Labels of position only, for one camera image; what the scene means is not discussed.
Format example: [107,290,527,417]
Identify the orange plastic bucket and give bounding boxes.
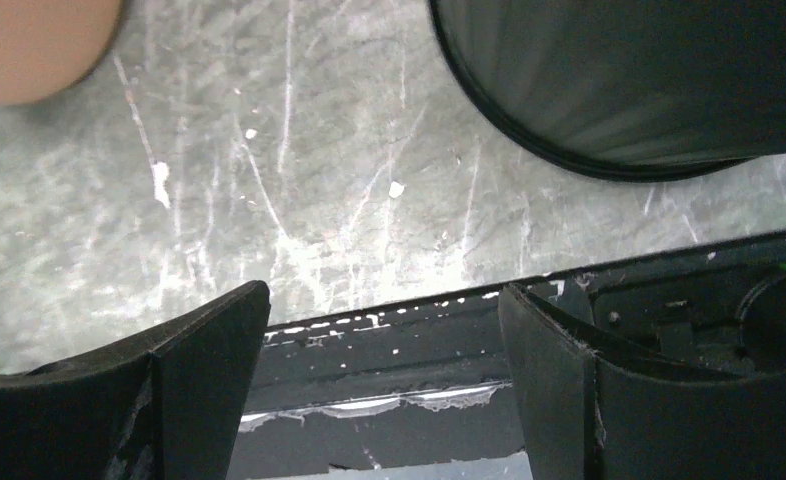
[0,0,125,106]

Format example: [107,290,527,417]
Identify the black plastic bucket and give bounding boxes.
[429,1,786,182]

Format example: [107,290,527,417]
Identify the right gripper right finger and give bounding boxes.
[498,284,786,479]

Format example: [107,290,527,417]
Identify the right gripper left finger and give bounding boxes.
[0,281,271,479]

